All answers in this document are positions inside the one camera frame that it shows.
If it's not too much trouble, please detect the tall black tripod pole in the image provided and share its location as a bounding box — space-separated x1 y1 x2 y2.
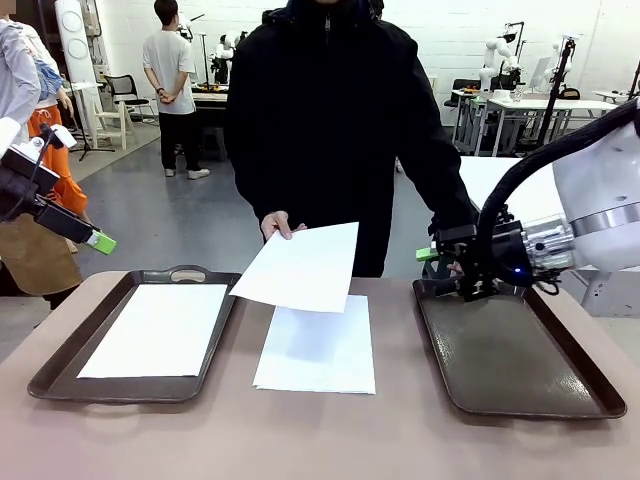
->
537 37 577 146

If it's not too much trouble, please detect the person's left forearm black sleeve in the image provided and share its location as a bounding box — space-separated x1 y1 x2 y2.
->
414 164 479 241

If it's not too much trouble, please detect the person's right forearm black sleeve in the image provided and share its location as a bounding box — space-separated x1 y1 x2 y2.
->
234 149 296 221

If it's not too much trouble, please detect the black background office chair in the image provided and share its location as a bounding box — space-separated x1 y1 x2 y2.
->
443 77 476 109

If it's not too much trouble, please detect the grey plastic stool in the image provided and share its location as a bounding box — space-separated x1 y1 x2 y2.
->
201 127 227 162

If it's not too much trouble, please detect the white A4 paper sheet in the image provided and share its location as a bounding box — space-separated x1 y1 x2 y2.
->
76 283 229 379
252 294 377 396
228 221 360 315

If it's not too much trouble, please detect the grey metal desk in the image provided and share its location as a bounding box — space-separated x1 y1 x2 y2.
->
452 88 494 156

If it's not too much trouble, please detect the white left camera mount plate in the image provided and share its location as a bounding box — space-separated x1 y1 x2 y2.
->
1 141 61 184

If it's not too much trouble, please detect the black and white background robot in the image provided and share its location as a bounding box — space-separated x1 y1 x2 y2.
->
209 32 241 84

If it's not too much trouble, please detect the person in black jacket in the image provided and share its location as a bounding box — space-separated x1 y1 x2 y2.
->
224 0 479 279

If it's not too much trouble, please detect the person in white T-shirt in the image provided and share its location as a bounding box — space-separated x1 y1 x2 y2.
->
142 0 211 180

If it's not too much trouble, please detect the wood-topped background table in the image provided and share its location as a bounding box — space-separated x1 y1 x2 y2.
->
191 83 231 151

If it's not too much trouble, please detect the white background desk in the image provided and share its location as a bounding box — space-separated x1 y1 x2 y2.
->
487 97 621 156

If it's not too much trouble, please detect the dark brown plastic tray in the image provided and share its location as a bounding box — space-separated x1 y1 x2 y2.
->
27 264 245 405
412 273 628 420

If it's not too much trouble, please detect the black step stool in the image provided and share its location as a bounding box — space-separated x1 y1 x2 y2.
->
422 252 454 280

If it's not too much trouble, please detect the mannequin in orange pants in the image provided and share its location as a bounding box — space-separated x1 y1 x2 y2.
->
19 24 94 226

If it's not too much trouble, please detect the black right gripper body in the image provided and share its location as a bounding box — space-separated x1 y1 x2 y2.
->
469 222 529 289

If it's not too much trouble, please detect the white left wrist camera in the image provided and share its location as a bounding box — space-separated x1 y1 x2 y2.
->
49 126 78 150

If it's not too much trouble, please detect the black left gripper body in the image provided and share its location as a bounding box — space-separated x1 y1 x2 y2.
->
0 167 54 221

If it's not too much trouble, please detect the white wooden chair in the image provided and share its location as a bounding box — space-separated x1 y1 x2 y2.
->
91 98 137 150

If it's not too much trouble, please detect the black floor tripod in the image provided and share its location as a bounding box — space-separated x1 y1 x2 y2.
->
67 97 116 162

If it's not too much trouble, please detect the white background monitor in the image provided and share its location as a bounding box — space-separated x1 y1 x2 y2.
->
528 56 552 94

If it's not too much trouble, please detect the person's right hand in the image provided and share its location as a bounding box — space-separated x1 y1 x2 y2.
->
260 210 307 242

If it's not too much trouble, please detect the white standing air conditioner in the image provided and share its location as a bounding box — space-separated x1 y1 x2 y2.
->
53 0 97 85

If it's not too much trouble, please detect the black right arm cable sleeve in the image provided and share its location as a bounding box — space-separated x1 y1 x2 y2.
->
477 97 640 281

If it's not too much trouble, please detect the black mesh office chair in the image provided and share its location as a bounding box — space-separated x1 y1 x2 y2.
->
103 73 151 124

